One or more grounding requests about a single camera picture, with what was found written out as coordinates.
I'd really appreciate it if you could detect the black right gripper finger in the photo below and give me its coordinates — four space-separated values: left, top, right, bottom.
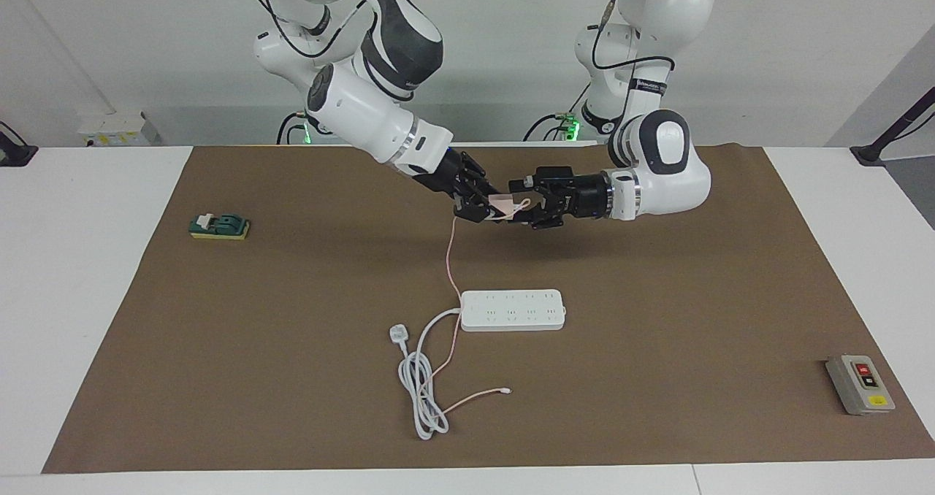
459 152 505 198
451 193 493 224

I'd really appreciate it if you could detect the pink charger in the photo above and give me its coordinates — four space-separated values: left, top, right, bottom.
488 196 524 223

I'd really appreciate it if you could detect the pink charging cable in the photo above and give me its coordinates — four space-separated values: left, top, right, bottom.
442 198 533 415

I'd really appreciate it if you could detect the white power strip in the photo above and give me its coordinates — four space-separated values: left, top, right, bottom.
459 289 568 332

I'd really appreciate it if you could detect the brown table mat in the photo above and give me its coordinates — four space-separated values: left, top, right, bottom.
42 145 935 474

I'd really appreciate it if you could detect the black angled stand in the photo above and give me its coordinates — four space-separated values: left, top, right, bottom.
850 86 935 167

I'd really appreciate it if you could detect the white power cord with plug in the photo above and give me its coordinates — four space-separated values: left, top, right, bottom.
387 307 463 441

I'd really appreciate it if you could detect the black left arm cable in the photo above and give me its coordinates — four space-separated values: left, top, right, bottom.
592 0 676 103

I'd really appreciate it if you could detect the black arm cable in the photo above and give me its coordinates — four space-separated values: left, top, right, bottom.
234 0 367 59
592 0 676 103

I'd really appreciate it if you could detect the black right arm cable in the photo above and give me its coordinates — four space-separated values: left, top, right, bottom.
234 0 367 59

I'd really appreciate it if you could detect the white wall socket box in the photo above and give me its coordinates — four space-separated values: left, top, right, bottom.
79 112 160 147

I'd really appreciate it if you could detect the grey on-off switch box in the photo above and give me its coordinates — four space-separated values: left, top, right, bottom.
825 354 896 416

